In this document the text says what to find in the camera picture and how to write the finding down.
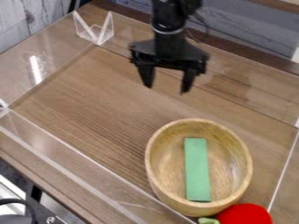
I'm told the black cable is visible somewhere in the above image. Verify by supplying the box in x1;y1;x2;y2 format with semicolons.
0;199;37;224

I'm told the small green toy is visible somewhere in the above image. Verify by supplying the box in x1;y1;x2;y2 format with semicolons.
198;217;221;224

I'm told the red round plush toy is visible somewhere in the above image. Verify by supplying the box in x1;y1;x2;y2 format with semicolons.
218;203;274;224

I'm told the clear acrylic enclosure wall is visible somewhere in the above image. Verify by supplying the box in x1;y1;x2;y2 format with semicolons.
0;102;195;224

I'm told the green rectangular block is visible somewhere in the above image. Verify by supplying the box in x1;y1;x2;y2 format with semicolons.
183;137;211;202

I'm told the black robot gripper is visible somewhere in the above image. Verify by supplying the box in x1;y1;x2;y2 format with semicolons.
130;30;210;94

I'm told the clear acrylic corner bracket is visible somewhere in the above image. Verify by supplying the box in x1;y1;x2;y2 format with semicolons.
73;11;115;46

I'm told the brown wooden bowl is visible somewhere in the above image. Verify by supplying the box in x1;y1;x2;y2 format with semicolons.
145;118;254;217

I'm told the black metal table bracket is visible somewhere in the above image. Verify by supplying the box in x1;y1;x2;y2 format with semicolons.
26;184;67;224

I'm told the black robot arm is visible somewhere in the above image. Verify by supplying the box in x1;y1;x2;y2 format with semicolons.
130;0;210;94

